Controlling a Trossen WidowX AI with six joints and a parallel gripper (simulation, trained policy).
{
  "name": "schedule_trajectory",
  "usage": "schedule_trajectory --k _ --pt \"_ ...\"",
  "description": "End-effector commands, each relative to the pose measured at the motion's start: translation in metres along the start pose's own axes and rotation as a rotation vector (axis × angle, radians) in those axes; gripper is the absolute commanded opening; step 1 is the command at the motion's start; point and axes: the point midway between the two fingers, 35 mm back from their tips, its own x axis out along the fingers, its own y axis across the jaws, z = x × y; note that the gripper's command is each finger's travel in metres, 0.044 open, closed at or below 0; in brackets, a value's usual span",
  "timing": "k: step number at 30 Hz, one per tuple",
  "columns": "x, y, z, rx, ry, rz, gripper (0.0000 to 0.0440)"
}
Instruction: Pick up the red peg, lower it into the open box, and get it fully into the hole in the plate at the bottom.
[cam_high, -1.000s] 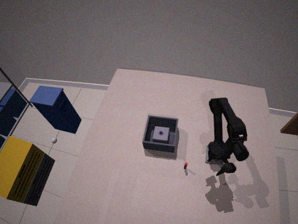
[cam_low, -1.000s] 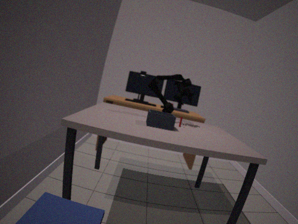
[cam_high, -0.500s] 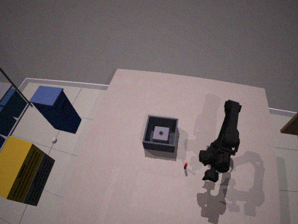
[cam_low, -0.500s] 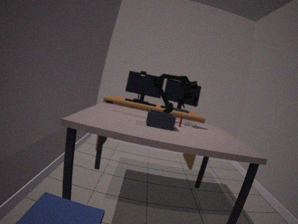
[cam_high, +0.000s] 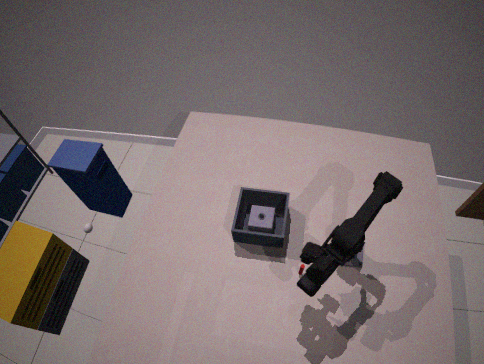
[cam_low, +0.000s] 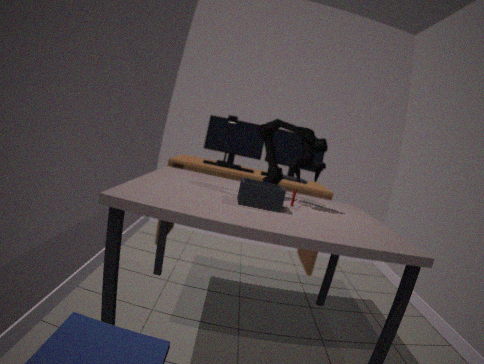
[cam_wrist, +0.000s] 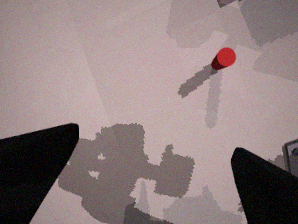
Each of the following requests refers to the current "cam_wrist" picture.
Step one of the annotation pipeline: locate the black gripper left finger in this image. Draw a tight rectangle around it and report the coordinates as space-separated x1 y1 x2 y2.
0 124 80 224

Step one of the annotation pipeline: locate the red peg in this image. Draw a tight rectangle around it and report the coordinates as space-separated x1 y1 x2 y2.
212 47 235 71

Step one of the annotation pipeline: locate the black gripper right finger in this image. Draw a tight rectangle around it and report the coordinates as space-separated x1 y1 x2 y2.
230 148 298 224

